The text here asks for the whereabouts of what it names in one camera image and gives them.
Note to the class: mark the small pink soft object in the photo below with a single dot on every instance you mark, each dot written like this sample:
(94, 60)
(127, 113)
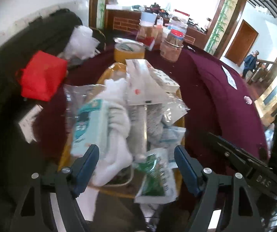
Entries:
(247, 100)

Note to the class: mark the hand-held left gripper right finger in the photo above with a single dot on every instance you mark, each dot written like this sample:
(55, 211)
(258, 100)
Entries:
(185, 171)

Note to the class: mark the white paper leaflet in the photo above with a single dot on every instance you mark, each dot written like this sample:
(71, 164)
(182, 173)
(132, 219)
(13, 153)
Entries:
(229, 77)

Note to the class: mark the blue-label plastic container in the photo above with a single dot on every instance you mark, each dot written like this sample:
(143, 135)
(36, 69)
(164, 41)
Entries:
(148, 33)

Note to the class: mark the wooden stair railing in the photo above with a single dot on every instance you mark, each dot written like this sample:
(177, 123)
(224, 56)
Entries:
(264, 72)

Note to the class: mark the wooden window cabinet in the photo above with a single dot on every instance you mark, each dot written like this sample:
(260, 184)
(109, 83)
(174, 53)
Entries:
(124, 21)

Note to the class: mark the green white packet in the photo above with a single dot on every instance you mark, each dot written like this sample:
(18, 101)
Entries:
(155, 178)

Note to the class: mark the teal tissue pack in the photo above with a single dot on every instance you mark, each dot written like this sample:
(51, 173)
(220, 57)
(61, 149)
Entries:
(87, 125)

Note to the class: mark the white plastic bag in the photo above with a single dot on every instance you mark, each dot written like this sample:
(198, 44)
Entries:
(81, 42)

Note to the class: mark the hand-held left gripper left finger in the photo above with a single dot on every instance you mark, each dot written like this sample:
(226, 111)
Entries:
(88, 166)

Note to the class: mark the black sofa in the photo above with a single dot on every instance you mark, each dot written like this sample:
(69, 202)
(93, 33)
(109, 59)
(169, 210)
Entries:
(7, 125)

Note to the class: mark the clear jar red lid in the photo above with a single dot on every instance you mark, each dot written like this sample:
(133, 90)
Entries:
(172, 47)

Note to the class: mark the red bag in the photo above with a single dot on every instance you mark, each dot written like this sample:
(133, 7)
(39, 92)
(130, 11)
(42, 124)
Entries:
(44, 77)

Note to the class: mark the white packet red mark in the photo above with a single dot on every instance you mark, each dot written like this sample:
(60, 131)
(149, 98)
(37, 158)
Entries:
(140, 84)

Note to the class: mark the white towel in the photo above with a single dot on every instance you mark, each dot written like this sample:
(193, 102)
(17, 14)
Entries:
(114, 135)

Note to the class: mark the brown wooden door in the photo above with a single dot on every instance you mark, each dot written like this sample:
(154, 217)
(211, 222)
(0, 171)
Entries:
(241, 43)

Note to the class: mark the white blue printed pouch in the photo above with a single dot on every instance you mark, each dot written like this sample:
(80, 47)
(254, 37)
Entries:
(173, 135)

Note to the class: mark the clear plastic bag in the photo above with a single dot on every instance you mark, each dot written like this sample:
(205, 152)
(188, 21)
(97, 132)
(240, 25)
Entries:
(80, 94)

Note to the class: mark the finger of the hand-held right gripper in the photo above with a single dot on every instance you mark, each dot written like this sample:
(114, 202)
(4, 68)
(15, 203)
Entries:
(225, 147)

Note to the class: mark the white printed box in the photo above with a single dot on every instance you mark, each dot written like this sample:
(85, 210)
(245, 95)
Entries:
(166, 81)

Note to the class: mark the yellow tray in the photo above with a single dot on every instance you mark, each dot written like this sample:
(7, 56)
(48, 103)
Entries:
(107, 73)

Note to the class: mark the yellow tape roll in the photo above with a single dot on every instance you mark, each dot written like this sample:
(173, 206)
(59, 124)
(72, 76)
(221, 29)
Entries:
(128, 53)

